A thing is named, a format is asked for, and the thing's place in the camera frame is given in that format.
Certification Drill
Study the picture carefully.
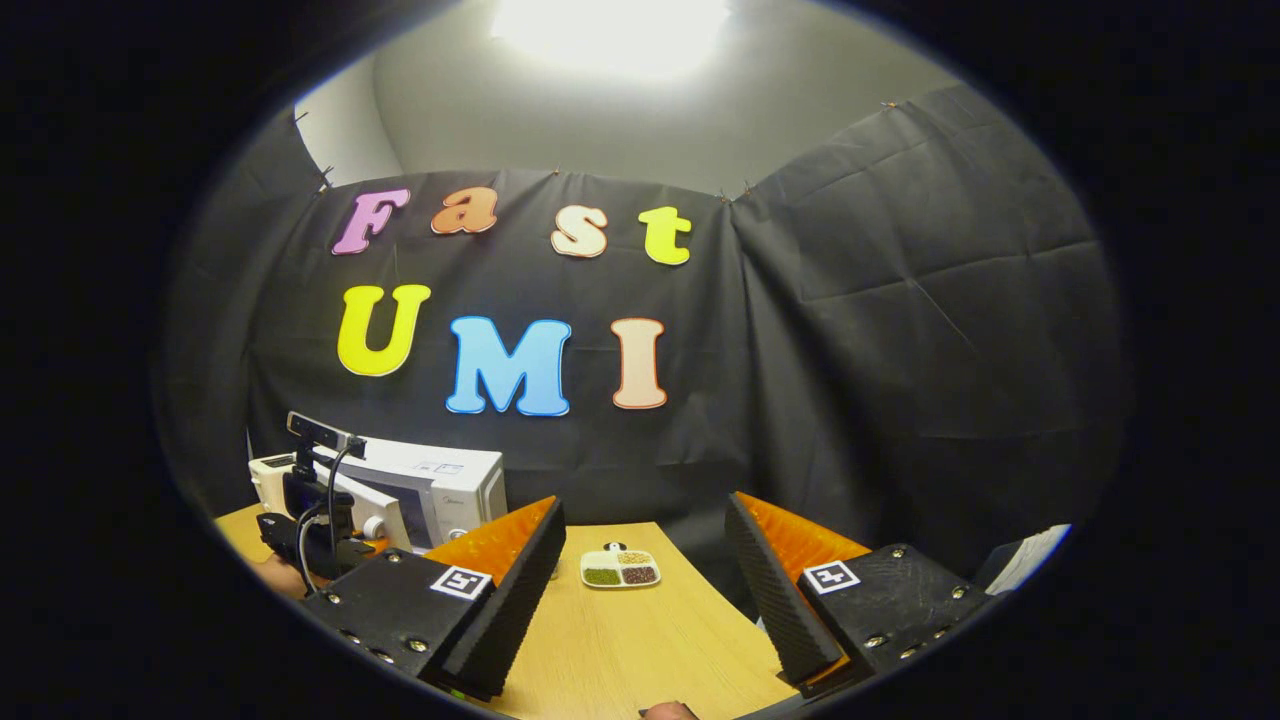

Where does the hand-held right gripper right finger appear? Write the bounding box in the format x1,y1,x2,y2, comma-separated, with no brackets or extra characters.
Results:
725,491,991,699

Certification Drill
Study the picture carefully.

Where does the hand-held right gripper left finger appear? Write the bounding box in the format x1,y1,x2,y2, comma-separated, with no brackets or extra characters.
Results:
300,497,568,701

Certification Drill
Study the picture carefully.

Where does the white microwave oven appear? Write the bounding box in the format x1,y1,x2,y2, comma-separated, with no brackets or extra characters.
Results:
300,437,508,554

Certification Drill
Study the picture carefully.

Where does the white toaster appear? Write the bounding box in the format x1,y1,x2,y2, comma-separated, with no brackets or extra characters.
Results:
248,452,301,513

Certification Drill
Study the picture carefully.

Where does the white divided dish of beans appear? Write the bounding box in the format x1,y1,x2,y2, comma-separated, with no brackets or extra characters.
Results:
580,543,662,589

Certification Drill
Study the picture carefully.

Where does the white sheet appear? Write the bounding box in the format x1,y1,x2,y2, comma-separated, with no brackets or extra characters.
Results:
985,523,1071,597

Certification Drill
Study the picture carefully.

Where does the large ceiling light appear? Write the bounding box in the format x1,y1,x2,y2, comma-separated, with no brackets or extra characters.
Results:
490,0,731,79

